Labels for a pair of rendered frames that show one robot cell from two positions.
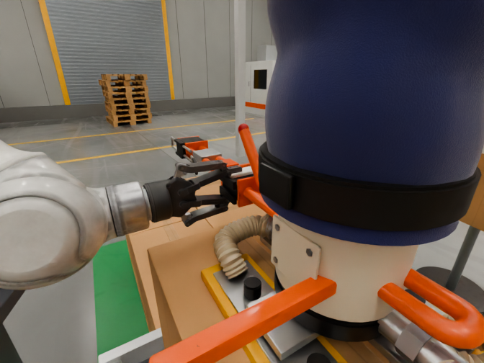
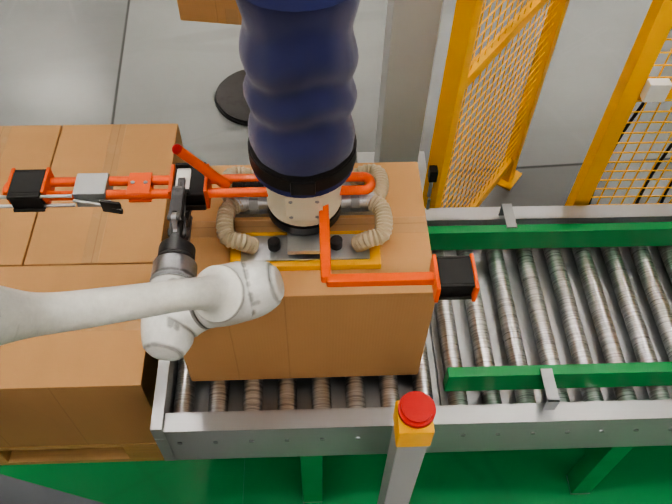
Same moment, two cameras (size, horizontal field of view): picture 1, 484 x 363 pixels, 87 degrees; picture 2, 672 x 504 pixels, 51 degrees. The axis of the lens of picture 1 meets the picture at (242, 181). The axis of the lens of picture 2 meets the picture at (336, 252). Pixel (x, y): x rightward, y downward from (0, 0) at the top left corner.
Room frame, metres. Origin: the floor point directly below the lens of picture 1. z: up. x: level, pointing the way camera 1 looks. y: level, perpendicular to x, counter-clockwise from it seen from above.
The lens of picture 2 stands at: (-0.25, 0.77, 2.23)
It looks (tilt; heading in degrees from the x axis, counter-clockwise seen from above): 53 degrees down; 297
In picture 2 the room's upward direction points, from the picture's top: 2 degrees clockwise
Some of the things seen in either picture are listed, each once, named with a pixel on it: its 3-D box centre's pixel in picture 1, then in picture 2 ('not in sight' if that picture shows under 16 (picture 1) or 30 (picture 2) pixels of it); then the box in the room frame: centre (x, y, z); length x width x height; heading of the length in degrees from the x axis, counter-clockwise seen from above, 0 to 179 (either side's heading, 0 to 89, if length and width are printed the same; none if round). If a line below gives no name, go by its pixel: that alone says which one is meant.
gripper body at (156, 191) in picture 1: (171, 198); (177, 244); (0.44, 0.14, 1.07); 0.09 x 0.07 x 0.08; 120
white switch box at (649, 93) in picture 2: not in sight; (655, 90); (-0.34, -0.92, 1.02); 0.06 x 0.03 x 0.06; 30
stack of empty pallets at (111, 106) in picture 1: (125, 99); not in sight; (7.66, 3.34, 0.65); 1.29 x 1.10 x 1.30; 33
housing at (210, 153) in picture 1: (207, 159); (93, 189); (0.69, 0.10, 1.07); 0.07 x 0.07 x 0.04; 30
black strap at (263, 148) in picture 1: (350, 166); (302, 148); (0.29, -0.13, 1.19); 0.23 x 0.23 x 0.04
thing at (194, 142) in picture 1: (192, 146); (31, 187); (0.81, 0.16, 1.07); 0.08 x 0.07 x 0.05; 30
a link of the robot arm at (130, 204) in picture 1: (130, 207); (174, 273); (0.40, 0.20, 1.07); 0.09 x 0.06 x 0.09; 30
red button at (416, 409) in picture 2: not in sight; (416, 411); (-0.15, 0.22, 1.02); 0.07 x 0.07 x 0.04
